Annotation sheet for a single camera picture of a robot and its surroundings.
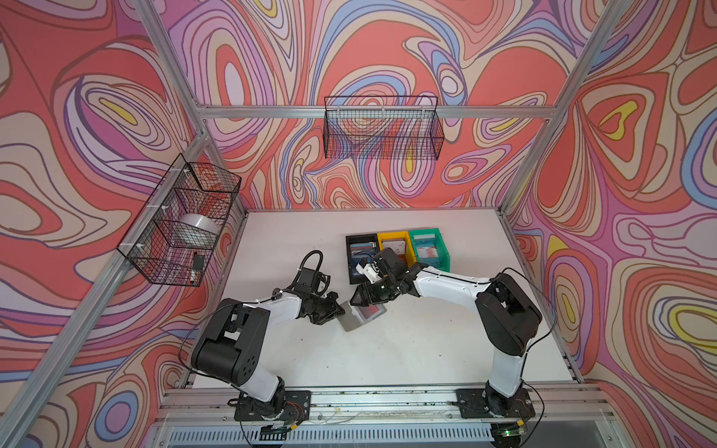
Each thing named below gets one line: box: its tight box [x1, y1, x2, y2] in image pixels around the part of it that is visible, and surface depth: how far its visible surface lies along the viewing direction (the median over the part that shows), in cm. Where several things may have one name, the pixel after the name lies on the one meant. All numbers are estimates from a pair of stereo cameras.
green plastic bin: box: [407, 227, 451, 273], surface depth 106 cm
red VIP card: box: [358, 304, 380, 320], surface depth 92 cm
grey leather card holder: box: [337, 300, 388, 333], surface depth 91 cm
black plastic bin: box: [345, 233, 380, 285], surface depth 105 cm
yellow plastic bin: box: [377, 231, 418, 268], surface depth 104 cm
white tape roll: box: [173, 212, 220, 249], surface depth 74 cm
